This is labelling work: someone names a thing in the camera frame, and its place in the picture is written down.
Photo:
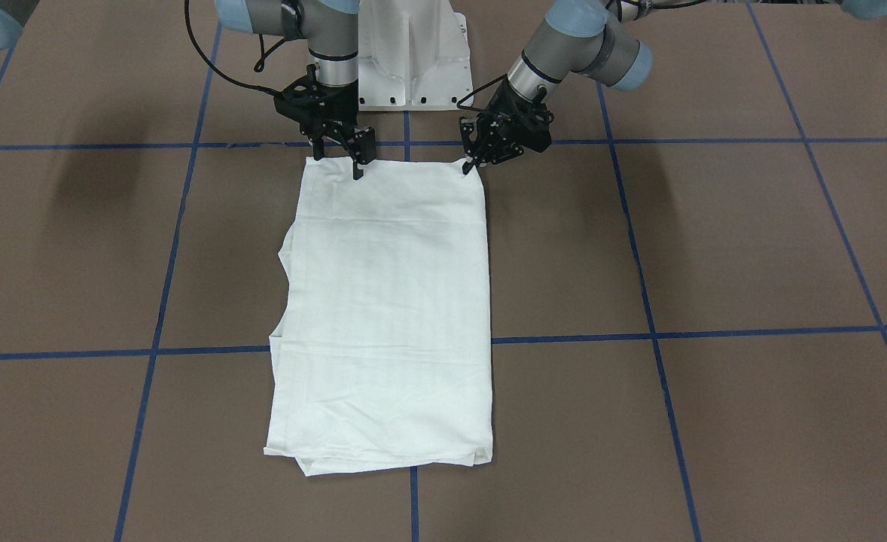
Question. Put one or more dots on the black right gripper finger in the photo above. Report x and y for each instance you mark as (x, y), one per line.
(362, 150)
(317, 143)

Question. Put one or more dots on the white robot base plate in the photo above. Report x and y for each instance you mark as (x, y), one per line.
(412, 56)

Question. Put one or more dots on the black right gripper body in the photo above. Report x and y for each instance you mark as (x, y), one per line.
(340, 110)

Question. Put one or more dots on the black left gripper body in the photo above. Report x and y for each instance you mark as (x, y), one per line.
(505, 114)

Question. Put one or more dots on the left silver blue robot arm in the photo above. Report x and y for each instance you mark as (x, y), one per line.
(706, 74)

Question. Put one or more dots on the white long-sleeve printed shirt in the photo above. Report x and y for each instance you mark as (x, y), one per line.
(382, 357)

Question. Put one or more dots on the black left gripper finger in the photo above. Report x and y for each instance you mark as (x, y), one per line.
(500, 153)
(474, 141)

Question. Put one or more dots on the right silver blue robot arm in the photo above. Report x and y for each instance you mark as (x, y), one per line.
(329, 28)

